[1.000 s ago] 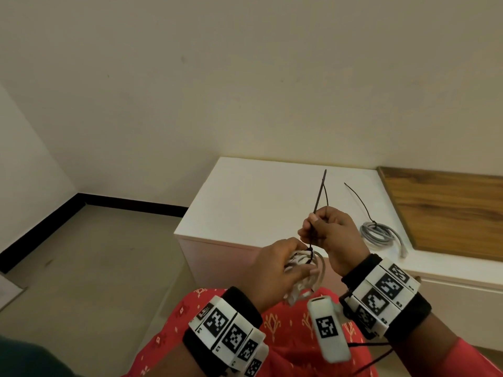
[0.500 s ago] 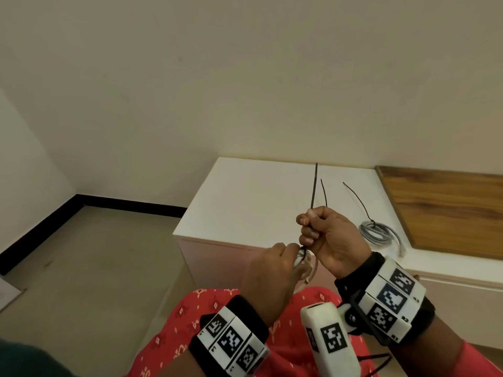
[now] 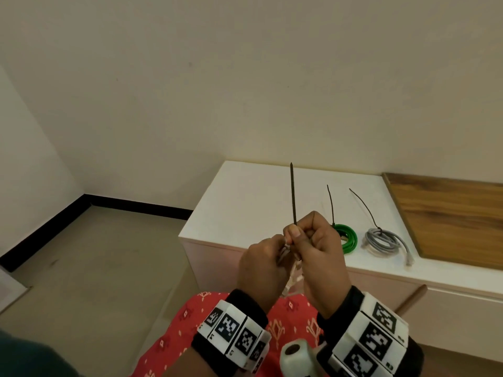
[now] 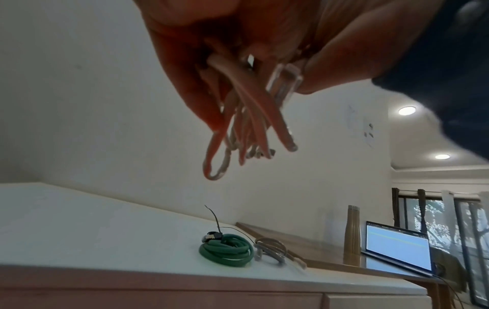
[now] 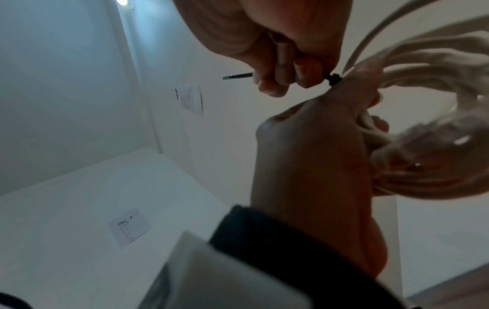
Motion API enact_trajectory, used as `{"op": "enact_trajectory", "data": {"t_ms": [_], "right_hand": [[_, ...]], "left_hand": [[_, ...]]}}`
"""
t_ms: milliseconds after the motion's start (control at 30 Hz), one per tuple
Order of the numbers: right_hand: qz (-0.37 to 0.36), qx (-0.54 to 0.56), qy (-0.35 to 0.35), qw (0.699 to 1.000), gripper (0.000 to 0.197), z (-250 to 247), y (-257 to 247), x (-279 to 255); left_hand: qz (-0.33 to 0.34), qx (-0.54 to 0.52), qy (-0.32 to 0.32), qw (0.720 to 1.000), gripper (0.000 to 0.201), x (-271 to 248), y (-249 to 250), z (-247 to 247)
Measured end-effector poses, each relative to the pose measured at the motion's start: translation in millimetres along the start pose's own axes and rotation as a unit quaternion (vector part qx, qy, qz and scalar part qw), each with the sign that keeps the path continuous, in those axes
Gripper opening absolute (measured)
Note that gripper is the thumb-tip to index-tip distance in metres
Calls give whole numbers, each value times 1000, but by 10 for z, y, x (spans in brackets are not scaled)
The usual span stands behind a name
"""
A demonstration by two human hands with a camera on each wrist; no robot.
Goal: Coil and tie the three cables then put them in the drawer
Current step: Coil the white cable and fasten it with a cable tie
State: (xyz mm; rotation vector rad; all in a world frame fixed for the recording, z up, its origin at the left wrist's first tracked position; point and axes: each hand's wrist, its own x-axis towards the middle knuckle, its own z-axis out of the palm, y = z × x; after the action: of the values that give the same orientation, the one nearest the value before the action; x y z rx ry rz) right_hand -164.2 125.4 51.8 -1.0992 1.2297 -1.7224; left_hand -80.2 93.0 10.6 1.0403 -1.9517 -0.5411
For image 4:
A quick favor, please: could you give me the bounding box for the person's left hand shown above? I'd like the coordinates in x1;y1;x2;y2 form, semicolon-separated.
131;0;326;133

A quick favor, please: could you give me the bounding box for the person's right hand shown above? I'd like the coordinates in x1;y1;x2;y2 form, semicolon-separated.
297;0;446;96

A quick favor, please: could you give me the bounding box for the beige cable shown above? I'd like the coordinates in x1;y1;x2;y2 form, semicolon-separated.
201;45;305;182

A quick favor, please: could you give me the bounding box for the green network cable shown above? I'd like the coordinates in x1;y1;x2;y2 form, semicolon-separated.
198;233;256;268

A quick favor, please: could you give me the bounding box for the grey network cable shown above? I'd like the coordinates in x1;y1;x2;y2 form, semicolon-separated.
253;237;308;270

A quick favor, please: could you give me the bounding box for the tall beige bottle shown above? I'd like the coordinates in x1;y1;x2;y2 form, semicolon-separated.
343;205;363;267

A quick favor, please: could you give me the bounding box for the dark framed window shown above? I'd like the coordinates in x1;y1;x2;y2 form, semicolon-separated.
391;186;489;308

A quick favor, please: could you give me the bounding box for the open laptop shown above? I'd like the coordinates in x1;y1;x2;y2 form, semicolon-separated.
360;220;437;278

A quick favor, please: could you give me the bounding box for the white low table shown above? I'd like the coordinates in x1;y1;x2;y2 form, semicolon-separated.
0;181;433;309

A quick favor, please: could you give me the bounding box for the grey bag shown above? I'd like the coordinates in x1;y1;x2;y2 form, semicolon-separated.
430;247;470;292

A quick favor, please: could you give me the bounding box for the wooden table leg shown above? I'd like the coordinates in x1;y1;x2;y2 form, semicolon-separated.
425;282;454;309

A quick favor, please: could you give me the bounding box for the thin black laptop cable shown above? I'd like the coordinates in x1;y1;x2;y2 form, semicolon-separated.
435;273;465;309

